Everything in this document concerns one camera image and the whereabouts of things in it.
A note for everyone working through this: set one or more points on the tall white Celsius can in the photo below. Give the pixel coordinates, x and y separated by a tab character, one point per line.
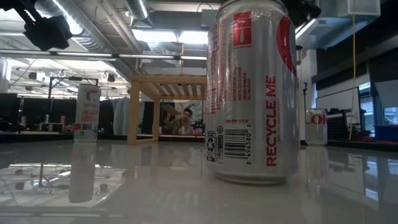
87	115

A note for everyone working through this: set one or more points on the white board panel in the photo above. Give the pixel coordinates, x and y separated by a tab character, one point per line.
339	101

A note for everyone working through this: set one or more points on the black desk partition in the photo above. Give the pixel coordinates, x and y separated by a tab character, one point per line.
37	112

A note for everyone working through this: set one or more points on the grey hanging cloth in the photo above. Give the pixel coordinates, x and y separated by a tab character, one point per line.
121	116

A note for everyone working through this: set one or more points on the silver Diet Coke can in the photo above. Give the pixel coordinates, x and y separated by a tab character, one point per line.
248	93
315	130

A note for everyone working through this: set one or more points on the blue plastic bin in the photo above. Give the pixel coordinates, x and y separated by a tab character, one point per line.
387	133

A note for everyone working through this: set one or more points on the black tripod stand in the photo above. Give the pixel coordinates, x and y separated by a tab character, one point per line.
305	109

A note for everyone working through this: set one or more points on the light wooden slatted shelf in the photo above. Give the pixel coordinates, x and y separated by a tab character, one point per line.
133	109

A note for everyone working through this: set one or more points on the person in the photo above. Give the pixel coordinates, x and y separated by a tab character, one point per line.
183	123

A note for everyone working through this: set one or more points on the black metal frame stand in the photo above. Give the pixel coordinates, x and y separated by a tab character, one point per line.
50	90

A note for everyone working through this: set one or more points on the black perforated rack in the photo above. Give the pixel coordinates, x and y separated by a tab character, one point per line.
337	127

